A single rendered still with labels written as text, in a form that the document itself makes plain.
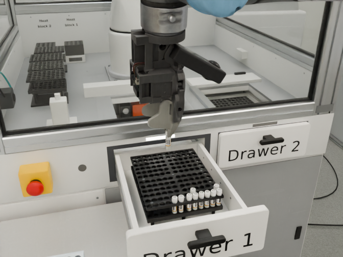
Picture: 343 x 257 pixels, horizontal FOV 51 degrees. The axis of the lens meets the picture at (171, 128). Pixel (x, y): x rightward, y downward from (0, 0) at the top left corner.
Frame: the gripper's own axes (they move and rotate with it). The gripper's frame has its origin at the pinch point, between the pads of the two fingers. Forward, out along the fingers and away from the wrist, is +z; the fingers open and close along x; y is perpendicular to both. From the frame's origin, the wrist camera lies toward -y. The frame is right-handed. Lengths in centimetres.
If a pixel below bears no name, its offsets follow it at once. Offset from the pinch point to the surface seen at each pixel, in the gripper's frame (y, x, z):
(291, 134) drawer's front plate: -44, -16, 21
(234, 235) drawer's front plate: -9.6, 13.9, 19.1
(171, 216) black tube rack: 0.4, 3.6, 21.1
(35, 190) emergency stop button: 28.6, -14.8, 22.6
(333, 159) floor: -164, -99, 124
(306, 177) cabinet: -54, -15, 39
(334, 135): -186, -125, 124
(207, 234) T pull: -3.0, 14.7, 15.3
